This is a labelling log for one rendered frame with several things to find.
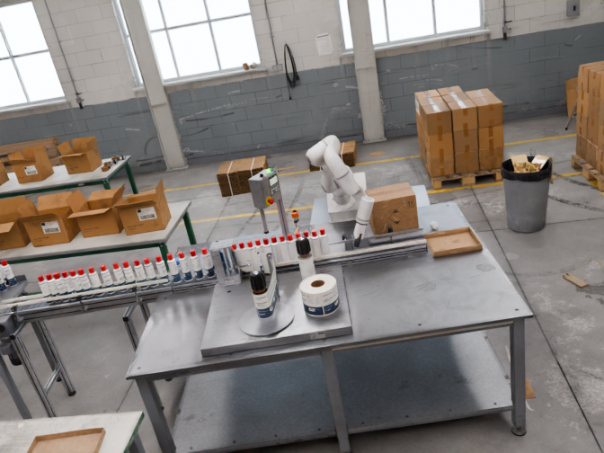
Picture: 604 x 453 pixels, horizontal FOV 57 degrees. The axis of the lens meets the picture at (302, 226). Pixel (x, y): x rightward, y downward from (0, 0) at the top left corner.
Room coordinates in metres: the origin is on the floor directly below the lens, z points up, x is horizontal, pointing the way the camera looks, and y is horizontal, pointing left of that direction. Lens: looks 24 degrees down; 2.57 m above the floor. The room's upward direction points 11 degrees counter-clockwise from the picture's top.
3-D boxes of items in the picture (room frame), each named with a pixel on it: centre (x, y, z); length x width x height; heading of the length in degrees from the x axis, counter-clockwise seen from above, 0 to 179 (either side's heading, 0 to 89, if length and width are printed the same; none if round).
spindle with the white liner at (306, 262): (2.91, 0.02, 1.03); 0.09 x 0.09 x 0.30
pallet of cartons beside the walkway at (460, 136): (6.50, -2.06, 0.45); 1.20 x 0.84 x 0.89; 172
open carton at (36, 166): (6.85, 3.15, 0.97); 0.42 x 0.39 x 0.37; 168
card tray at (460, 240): (3.13, -0.92, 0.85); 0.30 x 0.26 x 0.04; 87
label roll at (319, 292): (2.63, -0.02, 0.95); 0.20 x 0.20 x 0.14
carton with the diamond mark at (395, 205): (3.48, -0.62, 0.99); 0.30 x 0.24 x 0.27; 89
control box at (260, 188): (3.28, 0.18, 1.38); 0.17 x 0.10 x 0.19; 142
